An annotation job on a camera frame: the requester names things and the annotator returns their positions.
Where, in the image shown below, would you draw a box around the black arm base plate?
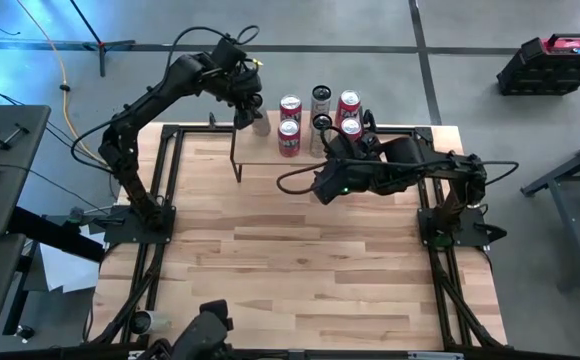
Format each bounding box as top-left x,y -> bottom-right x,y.
103,207 -> 177,246
417,205 -> 509,247

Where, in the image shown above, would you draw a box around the red Fanta soda can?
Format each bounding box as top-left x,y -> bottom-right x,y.
340,117 -> 365,144
337,88 -> 362,124
279,93 -> 303,124
277,118 -> 302,159

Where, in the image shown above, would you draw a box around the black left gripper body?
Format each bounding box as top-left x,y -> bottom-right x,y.
204,37 -> 264,106

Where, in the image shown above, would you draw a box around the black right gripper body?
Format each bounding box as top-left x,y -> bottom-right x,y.
314,159 -> 386,206

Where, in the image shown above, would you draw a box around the black and red tool case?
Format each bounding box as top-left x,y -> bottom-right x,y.
495,32 -> 580,97

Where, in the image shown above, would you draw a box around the black metal table frame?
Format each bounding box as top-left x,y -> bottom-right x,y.
89,112 -> 509,351

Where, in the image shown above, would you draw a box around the black tripod stand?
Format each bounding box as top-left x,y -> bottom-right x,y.
68,0 -> 137,79

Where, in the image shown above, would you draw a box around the black support bar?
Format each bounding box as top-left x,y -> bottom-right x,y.
7,205 -> 106,264

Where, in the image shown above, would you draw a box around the grey metal rod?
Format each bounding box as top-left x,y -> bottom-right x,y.
2,123 -> 30,146

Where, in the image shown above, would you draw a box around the white paper sheets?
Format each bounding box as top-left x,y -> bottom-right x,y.
39,223 -> 106,294

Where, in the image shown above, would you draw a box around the yellow extension cable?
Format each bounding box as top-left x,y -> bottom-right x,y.
17,0 -> 109,166

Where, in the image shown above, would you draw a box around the silver metal bracket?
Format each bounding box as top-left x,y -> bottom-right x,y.
407,351 -> 465,360

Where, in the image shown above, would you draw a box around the wooden shelf with black legs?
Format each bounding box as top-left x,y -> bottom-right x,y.
229,103 -> 369,185

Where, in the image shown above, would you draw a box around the grey metal stand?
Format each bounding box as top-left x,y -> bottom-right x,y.
519,130 -> 580,291

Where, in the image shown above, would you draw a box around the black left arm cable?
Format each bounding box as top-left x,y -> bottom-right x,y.
69,24 -> 261,174

